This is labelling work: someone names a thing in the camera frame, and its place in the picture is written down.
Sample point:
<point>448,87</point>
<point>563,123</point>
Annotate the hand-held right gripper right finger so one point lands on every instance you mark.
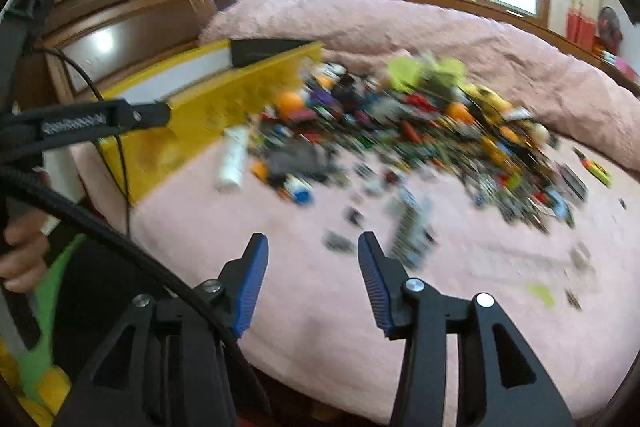
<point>372,287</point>

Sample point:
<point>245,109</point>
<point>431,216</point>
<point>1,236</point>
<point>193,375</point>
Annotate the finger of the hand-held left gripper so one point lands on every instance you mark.
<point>142,115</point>

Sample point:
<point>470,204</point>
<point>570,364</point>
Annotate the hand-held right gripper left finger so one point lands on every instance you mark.
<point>251,283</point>

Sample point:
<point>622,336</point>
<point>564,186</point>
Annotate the person's left hand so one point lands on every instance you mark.
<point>22,252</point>

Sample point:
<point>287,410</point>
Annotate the yellow box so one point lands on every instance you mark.
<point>210,102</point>

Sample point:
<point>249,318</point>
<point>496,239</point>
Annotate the pink fluffy blanket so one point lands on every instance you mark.
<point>310,357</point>

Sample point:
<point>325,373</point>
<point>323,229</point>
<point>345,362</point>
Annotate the white tube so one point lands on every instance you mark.
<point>234,159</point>

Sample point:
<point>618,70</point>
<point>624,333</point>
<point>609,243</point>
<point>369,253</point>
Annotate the wooden headboard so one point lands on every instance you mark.
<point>150,2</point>

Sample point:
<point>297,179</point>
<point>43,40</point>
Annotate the pile of small mixed things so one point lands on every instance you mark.
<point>425,147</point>

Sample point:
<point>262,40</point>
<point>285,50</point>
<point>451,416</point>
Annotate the lime green flat piece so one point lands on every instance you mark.
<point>542,293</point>

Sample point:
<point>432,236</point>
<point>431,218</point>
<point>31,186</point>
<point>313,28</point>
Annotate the green cloth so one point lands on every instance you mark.
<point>45,322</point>

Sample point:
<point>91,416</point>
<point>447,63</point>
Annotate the yellow cloth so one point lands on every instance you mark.
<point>30,387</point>

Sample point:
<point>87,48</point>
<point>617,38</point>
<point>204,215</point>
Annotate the green and orange marker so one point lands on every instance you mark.
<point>596,170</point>

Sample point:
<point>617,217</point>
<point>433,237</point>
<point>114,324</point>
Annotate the dark red round fan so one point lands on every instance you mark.
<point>610,26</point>

